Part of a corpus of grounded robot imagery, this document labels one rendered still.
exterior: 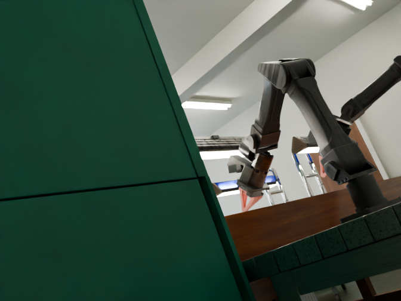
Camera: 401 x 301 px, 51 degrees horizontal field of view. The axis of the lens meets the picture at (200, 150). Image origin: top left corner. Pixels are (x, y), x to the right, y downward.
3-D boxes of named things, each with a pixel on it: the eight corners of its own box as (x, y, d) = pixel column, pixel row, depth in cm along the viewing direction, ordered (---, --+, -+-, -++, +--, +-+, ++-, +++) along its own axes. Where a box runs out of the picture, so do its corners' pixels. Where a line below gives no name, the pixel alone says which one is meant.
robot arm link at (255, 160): (244, 164, 131) (251, 144, 129) (258, 165, 134) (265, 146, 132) (256, 174, 125) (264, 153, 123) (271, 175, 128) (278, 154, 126)
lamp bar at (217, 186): (281, 183, 271) (277, 172, 273) (221, 192, 225) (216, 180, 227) (271, 187, 276) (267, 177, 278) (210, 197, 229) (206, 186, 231)
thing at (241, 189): (231, 207, 133) (240, 181, 131) (244, 204, 139) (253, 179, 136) (247, 218, 129) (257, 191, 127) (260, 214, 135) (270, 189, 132)
